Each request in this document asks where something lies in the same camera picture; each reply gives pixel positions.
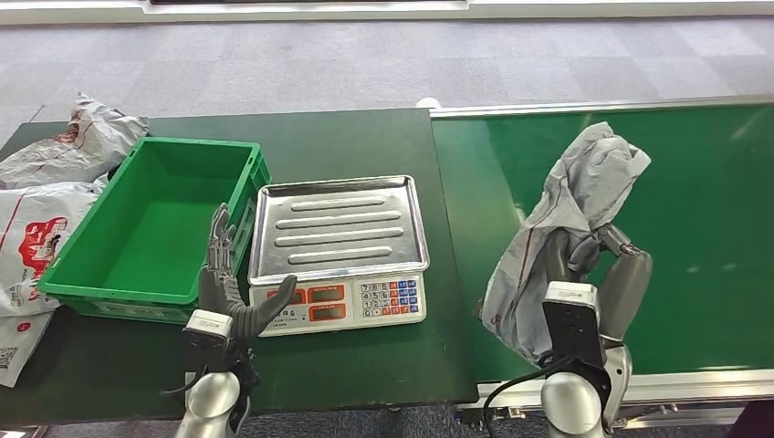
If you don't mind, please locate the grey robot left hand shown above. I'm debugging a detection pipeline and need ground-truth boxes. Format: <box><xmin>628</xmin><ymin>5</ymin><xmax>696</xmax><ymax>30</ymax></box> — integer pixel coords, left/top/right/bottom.
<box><xmin>197</xmin><ymin>203</ymin><xmax>298</xmax><ymax>340</ymax></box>

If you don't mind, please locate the stainless steel weighing tray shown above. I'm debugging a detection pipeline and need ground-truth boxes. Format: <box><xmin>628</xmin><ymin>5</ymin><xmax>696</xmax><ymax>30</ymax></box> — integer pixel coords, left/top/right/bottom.
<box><xmin>246</xmin><ymin>174</ymin><xmax>432</xmax><ymax>287</ymax></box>

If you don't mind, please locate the green plastic basket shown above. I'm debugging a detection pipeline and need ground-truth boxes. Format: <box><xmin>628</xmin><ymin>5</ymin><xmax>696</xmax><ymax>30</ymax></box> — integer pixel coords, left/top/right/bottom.
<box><xmin>37</xmin><ymin>135</ymin><xmax>273</xmax><ymax>327</ymax></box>

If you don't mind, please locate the white mailer bag QR code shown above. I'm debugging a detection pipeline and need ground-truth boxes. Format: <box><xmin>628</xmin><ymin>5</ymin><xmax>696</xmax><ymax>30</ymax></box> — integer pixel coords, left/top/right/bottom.
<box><xmin>0</xmin><ymin>308</ymin><xmax>58</xmax><ymax>390</ymax></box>

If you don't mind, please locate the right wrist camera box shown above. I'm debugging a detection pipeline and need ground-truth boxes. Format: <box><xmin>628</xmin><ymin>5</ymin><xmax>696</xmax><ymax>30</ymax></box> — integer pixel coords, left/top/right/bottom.
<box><xmin>541</xmin><ymin>280</ymin><xmax>612</xmax><ymax>390</ymax></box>

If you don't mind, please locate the dark maroon object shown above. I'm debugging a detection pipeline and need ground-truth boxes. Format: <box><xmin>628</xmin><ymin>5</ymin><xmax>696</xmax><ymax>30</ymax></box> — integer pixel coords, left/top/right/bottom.
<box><xmin>727</xmin><ymin>399</ymin><xmax>774</xmax><ymax>438</ymax></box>

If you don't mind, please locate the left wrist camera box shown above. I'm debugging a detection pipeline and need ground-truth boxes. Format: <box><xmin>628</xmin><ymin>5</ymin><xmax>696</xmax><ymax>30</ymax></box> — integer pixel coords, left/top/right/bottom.
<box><xmin>180</xmin><ymin>309</ymin><xmax>235</xmax><ymax>373</ymax></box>

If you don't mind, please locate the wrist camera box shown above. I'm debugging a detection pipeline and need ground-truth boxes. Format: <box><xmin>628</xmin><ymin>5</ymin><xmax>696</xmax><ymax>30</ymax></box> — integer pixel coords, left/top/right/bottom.
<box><xmin>180</xmin><ymin>309</ymin><xmax>235</xmax><ymax>373</ymax></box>
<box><xmin>541</xmin><ymin>280</ymin><xmax>612</xmax><ymax>390</ymax></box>

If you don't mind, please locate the white mailer bag red logo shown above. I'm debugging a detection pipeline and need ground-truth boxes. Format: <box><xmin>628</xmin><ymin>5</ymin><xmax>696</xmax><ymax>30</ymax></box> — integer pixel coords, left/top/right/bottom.
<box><xmin>0</xmin><ymin>177</ymin><xmax>110</xmax><ymax>319</ymax></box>

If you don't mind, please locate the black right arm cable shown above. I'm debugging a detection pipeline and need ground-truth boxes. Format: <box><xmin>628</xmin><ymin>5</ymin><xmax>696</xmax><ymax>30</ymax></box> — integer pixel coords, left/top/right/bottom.
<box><xmin>481</xmin><ymin>352</ymin><xmax>577</xmax><ymax>438</ymax></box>

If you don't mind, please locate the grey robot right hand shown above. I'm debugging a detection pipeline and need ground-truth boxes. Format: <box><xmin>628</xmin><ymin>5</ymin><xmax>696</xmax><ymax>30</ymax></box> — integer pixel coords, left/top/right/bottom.
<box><xmin>546</xmin><ymin>224</ymin><xmax>654</xmax><ymax>344</ymax></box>

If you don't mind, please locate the green conveyor belt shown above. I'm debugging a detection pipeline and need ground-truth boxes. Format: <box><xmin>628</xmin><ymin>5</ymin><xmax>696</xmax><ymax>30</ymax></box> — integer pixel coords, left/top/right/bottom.
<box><xmin>431</xmin><ymin>103</ymin><xmax>774</xmax><ymax>384</ymax></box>

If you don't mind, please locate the grey plastic mailer package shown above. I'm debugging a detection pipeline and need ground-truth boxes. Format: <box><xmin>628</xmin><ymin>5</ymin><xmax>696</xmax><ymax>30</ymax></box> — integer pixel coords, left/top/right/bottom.
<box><xmin>479</xmin><ymin>121</ymin><xmax>653</xmax><ymax>368</ymax></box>

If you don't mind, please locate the grey mailer bag red print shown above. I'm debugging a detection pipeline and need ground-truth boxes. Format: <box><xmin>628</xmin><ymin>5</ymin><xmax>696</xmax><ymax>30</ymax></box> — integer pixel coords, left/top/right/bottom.
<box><xmin>0</xmin><ymin>91</ymin><xmax>151</xmax><ymax>191</ymax></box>

